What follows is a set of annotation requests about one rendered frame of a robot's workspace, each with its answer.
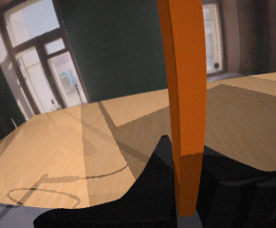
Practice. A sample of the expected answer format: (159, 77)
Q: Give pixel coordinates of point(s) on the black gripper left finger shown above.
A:
(149, 203)

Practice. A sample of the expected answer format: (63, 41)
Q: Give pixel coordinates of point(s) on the orange handle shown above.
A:
(184, 50)

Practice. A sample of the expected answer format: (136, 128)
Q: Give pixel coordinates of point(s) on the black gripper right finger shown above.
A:
(234, 195)

